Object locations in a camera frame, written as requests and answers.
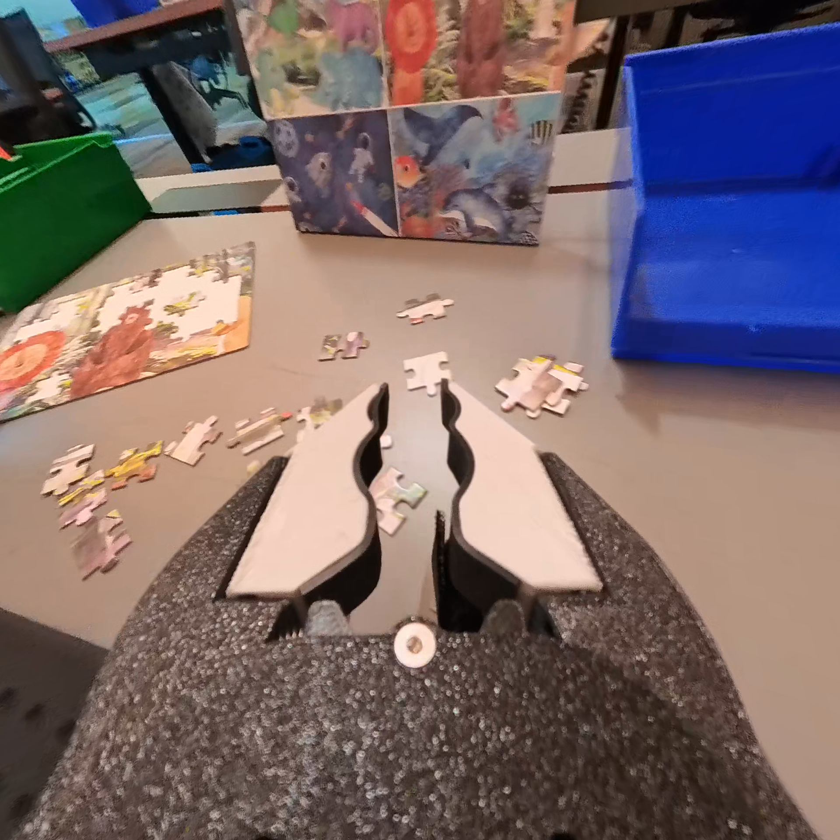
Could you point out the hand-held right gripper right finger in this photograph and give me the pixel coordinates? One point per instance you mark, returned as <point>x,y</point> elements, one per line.
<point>518,518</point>

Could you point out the green plastic bin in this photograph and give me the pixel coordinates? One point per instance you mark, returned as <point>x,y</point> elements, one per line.
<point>59,216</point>

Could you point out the brown background table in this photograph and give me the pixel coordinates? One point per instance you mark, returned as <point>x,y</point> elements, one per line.
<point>131,23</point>

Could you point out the illustrated puzzle box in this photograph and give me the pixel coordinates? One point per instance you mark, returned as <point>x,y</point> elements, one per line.
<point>394,164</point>

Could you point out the jigsaw pieces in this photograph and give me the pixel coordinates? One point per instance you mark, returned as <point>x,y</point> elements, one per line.
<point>426,371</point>

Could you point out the blue plastic bin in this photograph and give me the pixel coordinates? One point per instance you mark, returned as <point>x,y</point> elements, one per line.
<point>722,229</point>

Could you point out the assembled orange lion pieces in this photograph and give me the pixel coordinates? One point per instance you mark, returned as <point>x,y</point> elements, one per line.
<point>29,361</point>

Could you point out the black flat panel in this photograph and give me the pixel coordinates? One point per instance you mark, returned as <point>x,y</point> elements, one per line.
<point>223,197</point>

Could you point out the jigsaw puzzle frame board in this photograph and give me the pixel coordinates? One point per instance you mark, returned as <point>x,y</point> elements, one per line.
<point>210,295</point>

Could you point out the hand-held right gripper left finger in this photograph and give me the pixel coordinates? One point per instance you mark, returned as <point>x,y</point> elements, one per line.
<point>308,518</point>

